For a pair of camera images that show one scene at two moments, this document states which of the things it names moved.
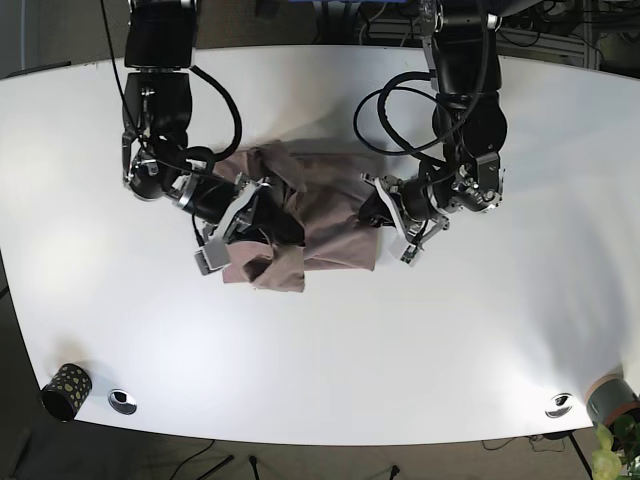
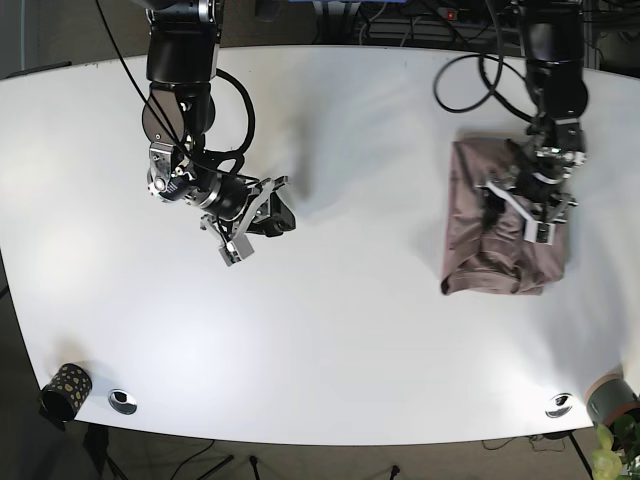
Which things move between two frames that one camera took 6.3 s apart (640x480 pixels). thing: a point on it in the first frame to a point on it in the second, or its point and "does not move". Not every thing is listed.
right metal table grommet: (559, 405) does not move
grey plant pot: (610, 397) does not move
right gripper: (414, 208) to (537, 200)
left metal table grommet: (122, 401) does not move
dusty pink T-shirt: (325, 187) to (499, 259)
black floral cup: (65, 394) does not move
